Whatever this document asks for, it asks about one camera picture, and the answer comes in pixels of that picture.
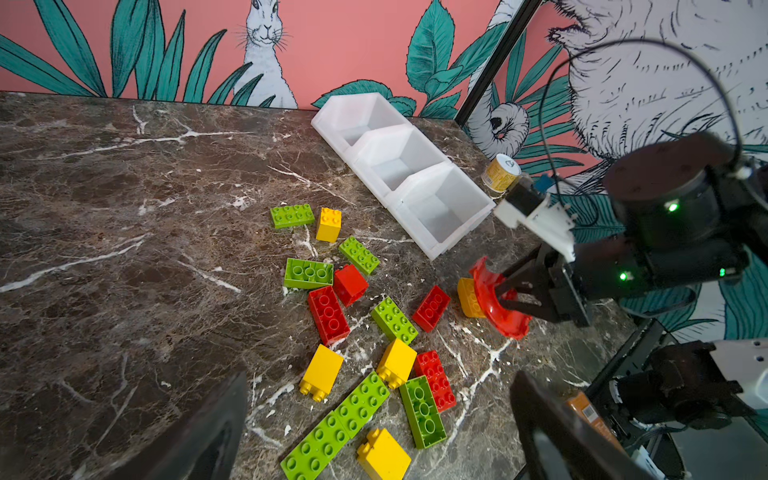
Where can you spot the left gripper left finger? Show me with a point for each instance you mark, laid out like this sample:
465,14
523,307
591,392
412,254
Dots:
202,444

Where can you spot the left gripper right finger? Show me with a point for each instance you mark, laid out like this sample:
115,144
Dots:
558,444

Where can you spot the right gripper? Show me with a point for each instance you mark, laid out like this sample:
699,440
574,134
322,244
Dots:
545,288

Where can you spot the red arch lego piece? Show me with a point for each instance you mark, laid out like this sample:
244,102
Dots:
510,323

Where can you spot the white three-compartment bin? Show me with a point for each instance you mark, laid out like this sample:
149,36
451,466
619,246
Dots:
432,199

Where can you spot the yellow lego brick front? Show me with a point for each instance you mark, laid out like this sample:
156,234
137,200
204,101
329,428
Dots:
381,456

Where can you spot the yellow lego brick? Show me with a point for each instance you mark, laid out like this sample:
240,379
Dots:
396,364
381,456
468,299
321,374
329,225

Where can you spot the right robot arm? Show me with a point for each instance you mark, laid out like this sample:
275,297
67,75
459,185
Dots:
693,212

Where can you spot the long green lego brick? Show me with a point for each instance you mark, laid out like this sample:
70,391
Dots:
318,449

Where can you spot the long red lego brick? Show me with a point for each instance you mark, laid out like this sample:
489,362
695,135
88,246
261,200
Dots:
328,315

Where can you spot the small red lego brick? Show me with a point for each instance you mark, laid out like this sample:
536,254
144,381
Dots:
349,285

